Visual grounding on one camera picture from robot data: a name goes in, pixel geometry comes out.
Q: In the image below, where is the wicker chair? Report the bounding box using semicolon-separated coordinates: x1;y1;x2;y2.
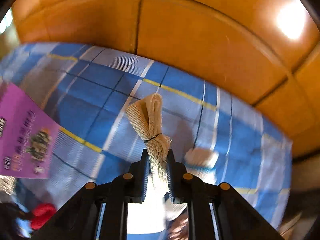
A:
278;212;302;239

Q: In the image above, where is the blue plaid tablecloth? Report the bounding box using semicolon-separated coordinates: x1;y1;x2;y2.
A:
1;43;292;229

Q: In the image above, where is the white knitted glove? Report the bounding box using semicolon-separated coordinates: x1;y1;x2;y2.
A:
184;147;219;181

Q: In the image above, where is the red knitted cloth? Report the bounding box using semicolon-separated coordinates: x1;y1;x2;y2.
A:
29;203;56;230

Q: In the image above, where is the wooden wall cabinet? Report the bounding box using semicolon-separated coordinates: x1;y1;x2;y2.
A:
12;0;319;157

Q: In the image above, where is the ornate silver tissue box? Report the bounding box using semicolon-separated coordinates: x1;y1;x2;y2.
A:
0;175;16;195

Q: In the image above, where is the purple carton box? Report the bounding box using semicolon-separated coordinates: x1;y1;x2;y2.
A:
0;81;60;179

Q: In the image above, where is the beige mesh cloth bundle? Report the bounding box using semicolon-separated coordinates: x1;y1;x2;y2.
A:
125;93;171;186

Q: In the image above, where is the brown satin scrunchie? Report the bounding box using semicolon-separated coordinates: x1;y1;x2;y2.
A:
168;213;189;240

